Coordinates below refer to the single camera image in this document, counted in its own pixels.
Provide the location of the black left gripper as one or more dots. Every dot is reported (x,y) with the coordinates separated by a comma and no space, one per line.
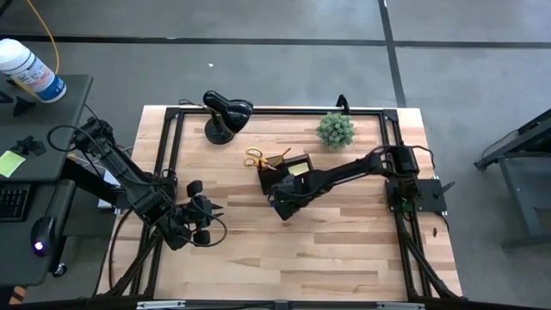
(196,213)

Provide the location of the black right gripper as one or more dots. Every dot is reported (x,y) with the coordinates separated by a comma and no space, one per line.
(295,194)

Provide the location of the yellow sticky note pad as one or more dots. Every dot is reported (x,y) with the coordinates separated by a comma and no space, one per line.
(298,169)

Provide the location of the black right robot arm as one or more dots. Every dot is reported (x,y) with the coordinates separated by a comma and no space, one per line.
(344,172)

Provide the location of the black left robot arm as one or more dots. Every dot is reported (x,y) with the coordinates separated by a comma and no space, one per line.
(125,172)

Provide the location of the black mesh desk organizer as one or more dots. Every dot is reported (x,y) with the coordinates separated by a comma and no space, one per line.
(269,181)

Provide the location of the green plant in patterned pot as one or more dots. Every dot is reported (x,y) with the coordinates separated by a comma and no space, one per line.
(336,130)

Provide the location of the black desk lamp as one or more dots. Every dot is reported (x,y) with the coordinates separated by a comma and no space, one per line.
(228,112)

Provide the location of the white power box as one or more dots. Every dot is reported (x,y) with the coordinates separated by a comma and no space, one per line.
(105,189)

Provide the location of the black caster wheel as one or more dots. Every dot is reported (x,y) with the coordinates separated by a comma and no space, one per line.
(59,270)

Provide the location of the black computer mouse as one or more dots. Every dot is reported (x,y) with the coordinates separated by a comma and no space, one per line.
(43,234)

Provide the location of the black side desk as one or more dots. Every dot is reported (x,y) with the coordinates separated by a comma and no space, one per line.
(43,129)

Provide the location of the black plastic clip part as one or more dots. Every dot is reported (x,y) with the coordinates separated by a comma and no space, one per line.
(28,146)

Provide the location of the black keyboard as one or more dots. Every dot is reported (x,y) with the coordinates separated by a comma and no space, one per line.
(13,202)

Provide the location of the green sticky note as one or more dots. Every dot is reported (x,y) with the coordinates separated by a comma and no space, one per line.
(9,163)

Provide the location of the black equipment stand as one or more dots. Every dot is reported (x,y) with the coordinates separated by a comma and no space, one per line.
(523,202)

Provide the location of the white wipes canister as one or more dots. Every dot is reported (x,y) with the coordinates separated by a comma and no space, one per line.
(30,71)

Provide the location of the black aluminium table frame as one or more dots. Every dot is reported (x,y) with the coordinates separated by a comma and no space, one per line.
(280,111)

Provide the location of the black clamp mount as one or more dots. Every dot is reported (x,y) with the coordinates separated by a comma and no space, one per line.
(343,105)

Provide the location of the silver metal bracket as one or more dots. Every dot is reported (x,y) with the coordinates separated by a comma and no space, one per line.
(400,306)
(159,305)

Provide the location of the grey camera box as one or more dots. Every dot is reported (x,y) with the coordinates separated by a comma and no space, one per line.
(280,305)

